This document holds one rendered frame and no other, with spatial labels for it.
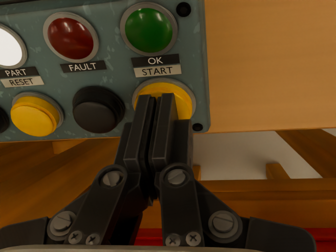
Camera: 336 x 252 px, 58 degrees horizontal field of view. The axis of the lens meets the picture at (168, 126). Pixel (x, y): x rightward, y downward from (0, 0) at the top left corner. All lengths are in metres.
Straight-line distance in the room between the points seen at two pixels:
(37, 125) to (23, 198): 0.31
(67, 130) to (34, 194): 0.31
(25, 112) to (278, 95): 0.14
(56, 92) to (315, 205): 0.25
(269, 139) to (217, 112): 0.94
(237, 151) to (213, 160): 0.09
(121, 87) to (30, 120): 0.05
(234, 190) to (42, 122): 0.22
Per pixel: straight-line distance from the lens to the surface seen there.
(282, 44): 0.18
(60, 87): 0.16
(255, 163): 1.13
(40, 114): 0.17
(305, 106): 0.19
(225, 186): 0.34
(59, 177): 0.55
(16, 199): 0.46
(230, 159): 1.12
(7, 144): 1.22
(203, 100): 0.15
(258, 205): 0.31
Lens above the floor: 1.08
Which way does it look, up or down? 77 degrees down
